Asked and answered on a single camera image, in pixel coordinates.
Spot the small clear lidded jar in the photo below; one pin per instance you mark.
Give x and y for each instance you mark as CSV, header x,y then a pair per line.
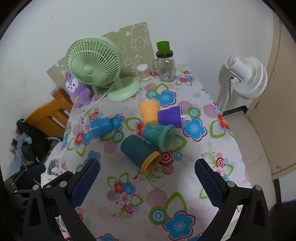
x,y
143,72

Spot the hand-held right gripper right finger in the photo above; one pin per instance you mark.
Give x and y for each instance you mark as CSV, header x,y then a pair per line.
x,y
209,183

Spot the beige cabinet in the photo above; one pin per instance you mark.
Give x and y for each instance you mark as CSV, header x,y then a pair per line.
x,y
275,104

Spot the floral tablecloth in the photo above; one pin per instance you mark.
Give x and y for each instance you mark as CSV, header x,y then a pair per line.
x,y
161,180

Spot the orange plastic cup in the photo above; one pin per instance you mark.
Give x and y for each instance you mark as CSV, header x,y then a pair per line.
x,y
149,111

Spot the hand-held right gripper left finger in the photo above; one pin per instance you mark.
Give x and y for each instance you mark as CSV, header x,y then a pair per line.
x,y
84,183

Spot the green desk fan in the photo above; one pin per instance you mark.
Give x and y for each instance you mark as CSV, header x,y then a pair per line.
x,y
97,64

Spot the dark clothes pile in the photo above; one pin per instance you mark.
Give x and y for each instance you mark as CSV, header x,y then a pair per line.
x,y
30,148

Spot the blue plastic cup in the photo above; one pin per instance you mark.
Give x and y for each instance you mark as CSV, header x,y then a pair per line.
x,y
100,126

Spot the wooden chair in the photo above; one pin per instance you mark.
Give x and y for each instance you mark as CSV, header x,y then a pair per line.
x,y
49,115

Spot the teal glitter plastic cup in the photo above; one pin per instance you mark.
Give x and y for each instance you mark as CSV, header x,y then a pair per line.
x,y
157,136

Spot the purple plastic cup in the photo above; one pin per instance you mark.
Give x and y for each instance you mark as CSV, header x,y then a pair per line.
x,y
170,117

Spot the green plastic cup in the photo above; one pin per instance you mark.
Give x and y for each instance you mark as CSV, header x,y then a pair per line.
x,y
163,47

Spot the glass jar mug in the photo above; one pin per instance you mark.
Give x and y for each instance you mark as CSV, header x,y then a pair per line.
x,y
165,67

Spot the dark teal cup yellow rim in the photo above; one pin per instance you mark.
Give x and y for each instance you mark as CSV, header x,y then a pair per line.
x,y
138,151

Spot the purple plush toy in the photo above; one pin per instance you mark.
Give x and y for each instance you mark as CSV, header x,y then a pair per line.
x,y
77,89

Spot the white standing fan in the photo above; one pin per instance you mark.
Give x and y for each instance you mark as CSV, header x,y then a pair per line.
x,y
245,74

